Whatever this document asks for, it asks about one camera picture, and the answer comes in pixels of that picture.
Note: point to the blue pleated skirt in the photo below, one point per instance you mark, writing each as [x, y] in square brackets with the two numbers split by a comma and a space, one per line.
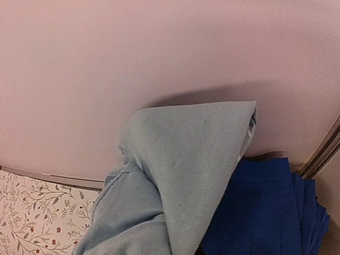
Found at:
[267, 209]

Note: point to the light blue shirt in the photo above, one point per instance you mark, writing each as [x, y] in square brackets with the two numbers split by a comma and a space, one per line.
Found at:
[177, 162]

